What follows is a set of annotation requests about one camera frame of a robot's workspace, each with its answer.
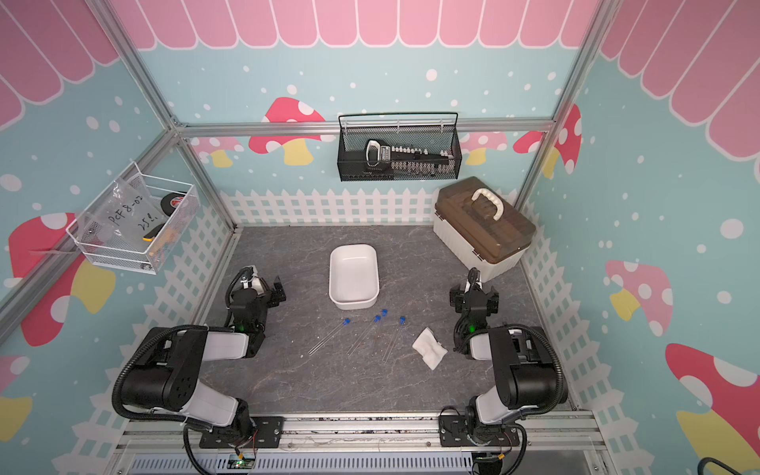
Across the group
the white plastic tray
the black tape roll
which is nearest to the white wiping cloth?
the white plastic tray

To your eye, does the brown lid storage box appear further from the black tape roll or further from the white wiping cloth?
the black tape roll

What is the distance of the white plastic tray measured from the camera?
100 centimetres

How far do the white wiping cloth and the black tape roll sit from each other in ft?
2.60

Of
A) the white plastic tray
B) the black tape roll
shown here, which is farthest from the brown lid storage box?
the black tape roll

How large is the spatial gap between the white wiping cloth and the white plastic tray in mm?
191

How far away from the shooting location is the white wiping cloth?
2.89 feet

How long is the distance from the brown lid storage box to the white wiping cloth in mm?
287

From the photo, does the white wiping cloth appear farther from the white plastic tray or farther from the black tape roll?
the black tape roll

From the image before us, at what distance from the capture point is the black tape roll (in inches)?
31.8

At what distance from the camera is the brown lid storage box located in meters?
0.95
